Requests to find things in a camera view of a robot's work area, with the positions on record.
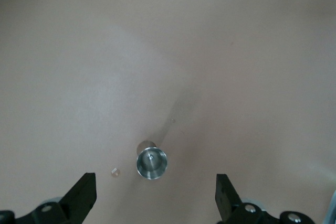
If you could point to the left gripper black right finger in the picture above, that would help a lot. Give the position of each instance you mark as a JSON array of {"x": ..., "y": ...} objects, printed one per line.
[{"x": 228, "y": 203}]

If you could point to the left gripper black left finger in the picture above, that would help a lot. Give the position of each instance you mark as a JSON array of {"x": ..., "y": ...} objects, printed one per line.
[{"x": 78, "y": 197}]

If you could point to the steel cone jigger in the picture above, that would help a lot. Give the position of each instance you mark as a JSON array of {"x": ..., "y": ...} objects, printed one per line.
[{"x": 152, "y": 163}]

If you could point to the brown table cover sheet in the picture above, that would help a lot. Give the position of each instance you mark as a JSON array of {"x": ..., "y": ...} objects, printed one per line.
[{"x": 168, "y": 51}]

